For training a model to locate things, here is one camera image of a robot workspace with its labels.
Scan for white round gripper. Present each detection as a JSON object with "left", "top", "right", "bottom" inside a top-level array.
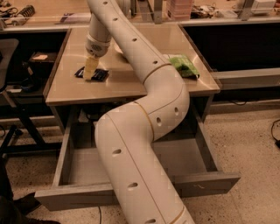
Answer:
[{"left": 83, "top": 33, "right": 111, "bottom": 81}]

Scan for dark blue rxbar wrapper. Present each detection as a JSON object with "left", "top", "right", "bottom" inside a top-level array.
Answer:
[{"left": 74, "top": 66, "right": 109, "bottom": 82}]

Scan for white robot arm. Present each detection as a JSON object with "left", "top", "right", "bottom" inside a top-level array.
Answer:
[{"left": 86, "top": 0, "right": 195, "bottom": 224}]

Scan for grey cabinet with steel top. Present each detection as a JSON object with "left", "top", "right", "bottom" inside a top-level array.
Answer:
[{"left": 43, "top": 23, "right": 221, "bottom": 135}]

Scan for grey open drawer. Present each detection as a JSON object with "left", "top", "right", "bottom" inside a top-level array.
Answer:
[{"left": 35, "top": 119, "right": 241, "bottom": 211}]

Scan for black box with label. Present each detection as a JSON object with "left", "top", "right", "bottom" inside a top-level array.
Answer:
[{"left": 29, "top": 52, "right": 57, "bottom": 63}]

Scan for black coiled tool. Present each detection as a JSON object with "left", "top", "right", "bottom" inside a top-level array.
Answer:
[{"left": 11, "top": 5, "right": 35, "bottom": 25}]

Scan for green chip bag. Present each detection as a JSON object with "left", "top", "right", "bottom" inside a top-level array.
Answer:
[{"left": 164, "top": 54, "right": 200, "bottom": 79}]

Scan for pink stacked trays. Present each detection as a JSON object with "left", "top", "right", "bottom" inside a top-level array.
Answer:
[{"left": 166, "top": 0, "right": 193, "bottom": 20}]

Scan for black shoe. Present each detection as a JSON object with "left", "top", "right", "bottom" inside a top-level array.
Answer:
[{"left": 14, "top": 192, "right": 41, "bottom": 214}]

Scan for white device on bench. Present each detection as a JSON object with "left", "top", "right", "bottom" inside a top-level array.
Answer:
[{"left": 251, "top": 0, "right": 276, "bottom": 15}]

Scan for black floor cable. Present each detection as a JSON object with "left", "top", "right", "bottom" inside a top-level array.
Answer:
[{"left": 270, "top": 118, "right": 280, "bottom": 150}]

